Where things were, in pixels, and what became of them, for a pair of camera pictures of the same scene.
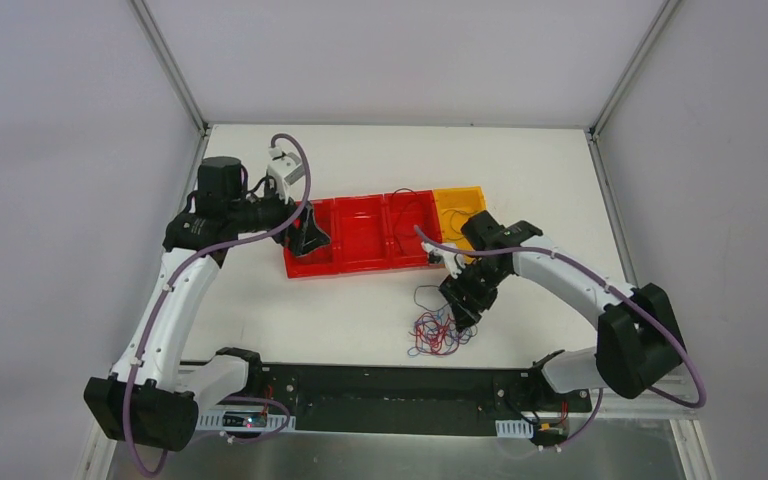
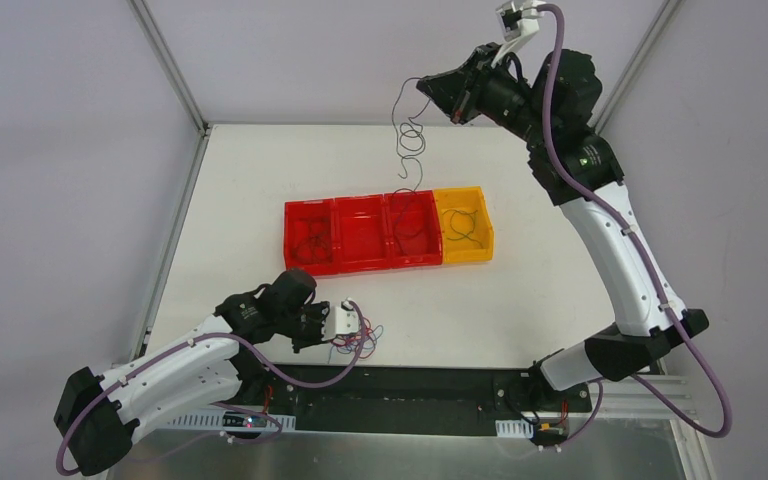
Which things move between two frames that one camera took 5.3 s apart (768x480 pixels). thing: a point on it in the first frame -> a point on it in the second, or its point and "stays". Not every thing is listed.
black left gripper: x=290 y=227 -> x=321 y=321
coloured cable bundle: x=435 y=330 -> x=365 y=344
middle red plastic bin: x=362 y=233 stays
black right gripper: x=466 y=291 -> x=470 y=88
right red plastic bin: x=403 y=244 stays
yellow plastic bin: x=457 y=206 stays
